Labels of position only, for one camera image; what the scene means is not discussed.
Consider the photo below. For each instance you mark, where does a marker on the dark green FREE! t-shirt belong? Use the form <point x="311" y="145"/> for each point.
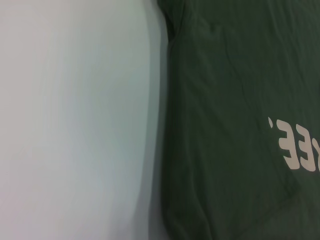
<point x="225" y="125"/>

